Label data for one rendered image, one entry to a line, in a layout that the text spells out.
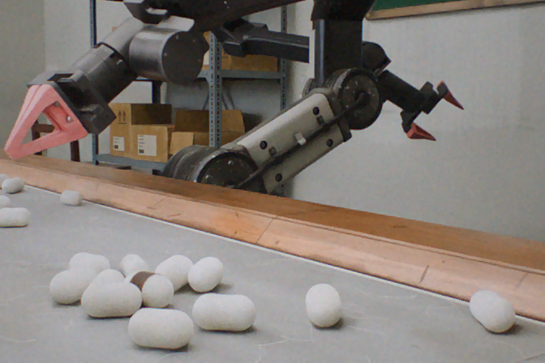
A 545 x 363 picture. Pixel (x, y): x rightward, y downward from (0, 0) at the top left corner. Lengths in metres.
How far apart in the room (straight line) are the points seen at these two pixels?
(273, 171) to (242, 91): 2.52
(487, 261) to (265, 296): 0.15
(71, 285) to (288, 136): 0.72
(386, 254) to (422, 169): 2.33
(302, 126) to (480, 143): 1.62
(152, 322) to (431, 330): 0.16
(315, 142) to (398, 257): 0.65
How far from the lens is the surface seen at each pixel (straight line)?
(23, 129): 0.78
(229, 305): 0.40
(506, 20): 2.68
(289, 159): 1.14
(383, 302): 0.48
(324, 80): 1.25
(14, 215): 0.76
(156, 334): 0.38
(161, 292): 0.45
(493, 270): 0.49
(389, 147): 2.96
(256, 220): 0.66
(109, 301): 0.44
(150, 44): 0.76
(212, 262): 0.49
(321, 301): 0.41
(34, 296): 0.50
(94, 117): 0.76
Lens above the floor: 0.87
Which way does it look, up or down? 5 degrees down
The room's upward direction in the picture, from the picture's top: straight up
